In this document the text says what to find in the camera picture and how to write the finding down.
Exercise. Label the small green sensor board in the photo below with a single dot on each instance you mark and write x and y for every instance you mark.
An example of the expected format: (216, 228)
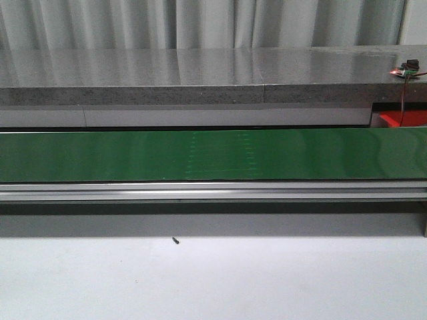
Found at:
(409, 69)

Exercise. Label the red plastic bin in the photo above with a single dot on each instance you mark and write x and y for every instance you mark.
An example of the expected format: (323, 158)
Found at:
(411, 118)

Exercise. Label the grey pleated curtain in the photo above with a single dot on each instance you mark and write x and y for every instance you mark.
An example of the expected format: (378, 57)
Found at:
(198, 24)

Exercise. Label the aluminium conveyor frame rail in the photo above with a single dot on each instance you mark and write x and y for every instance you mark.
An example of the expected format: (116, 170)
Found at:
(301, 191)

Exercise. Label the green conveyor belt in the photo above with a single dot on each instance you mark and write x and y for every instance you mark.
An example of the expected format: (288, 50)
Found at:
(279, 154)

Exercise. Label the grey stone slab bench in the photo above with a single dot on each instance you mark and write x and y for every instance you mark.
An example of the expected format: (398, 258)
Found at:
(204, 76)

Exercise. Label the white rear conveyor panel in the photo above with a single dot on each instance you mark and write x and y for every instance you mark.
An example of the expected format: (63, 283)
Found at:
(85, 117)

